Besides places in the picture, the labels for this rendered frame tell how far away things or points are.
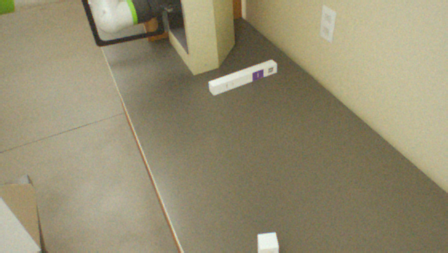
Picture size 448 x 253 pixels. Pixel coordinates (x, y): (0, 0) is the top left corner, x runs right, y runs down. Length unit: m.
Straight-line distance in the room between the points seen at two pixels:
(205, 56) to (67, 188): 1.43
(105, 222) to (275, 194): 1.41
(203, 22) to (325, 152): 0.65
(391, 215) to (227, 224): 0.42
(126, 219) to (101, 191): 0.29
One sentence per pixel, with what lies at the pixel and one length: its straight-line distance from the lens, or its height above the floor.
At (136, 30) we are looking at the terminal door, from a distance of 1.70.
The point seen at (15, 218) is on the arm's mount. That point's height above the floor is 1.08.
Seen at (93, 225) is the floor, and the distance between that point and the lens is 2.29.
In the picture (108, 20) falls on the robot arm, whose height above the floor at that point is 1.22.
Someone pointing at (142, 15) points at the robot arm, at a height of 1.20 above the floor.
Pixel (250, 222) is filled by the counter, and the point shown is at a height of 0.94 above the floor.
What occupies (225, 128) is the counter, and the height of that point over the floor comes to 0.94.
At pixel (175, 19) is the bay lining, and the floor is 1.06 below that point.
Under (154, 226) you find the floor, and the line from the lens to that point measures 2.17.
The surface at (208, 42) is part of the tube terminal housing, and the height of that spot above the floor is 1.07.
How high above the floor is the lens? 1.76
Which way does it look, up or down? 41 degrees down
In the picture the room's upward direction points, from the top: 5 degrees counter-clockwise
